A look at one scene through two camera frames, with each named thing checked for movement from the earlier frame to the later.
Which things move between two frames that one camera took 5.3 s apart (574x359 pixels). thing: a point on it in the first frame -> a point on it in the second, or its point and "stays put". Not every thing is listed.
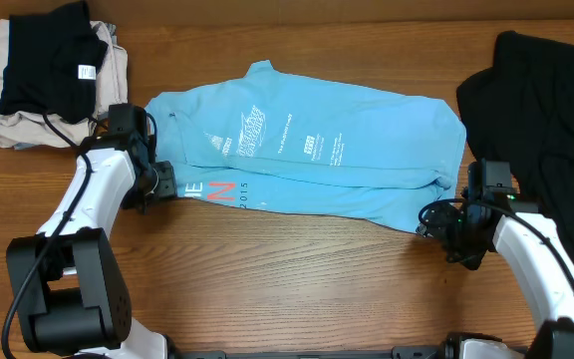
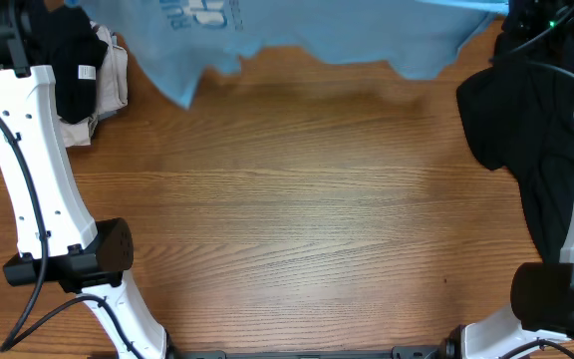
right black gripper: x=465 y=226 -> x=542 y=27
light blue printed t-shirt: x=285 y=143 -> x=185 y=42
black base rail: x=399 y=352 stays put
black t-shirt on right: x=526 y=111 stays put
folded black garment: x=51 y=64 stays put
